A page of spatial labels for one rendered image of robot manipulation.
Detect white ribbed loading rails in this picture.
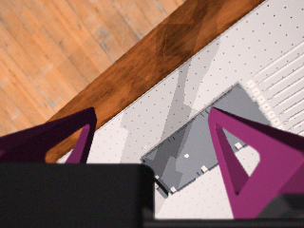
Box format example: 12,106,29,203
247,41,304,135

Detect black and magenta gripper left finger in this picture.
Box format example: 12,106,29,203
0,107,97,163

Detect light grey flat base plate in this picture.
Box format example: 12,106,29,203
86,0,304,219

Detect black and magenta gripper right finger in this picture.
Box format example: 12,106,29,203
208,107,304,219

